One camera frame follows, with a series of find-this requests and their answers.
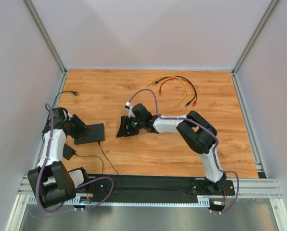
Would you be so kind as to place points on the aluminium frame post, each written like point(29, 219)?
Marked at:
point(254, 37)
point(44, 34)

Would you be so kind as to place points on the left aluminium frame post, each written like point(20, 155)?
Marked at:
point(44, 34)

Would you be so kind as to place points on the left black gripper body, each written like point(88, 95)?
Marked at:
point(78, 125)

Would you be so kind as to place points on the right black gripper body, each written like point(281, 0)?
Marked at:
point(127, 126)

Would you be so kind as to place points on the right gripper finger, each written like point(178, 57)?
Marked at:
point(133, 132)
point(123, 129)

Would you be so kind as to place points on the black network switch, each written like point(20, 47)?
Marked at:
point(93, 133)

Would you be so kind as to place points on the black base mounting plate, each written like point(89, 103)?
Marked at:
point(151, 189)

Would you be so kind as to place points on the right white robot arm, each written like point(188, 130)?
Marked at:
point(198, 134)

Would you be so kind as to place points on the grey slotted cable duct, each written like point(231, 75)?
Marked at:
point(79, 200)

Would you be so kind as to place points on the front aluminium frame rail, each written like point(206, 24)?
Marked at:
point(248, 188)

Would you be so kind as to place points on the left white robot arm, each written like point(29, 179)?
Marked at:
point(50, 181)

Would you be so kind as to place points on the right aluminium frame post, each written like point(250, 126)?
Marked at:
point(254, 37)

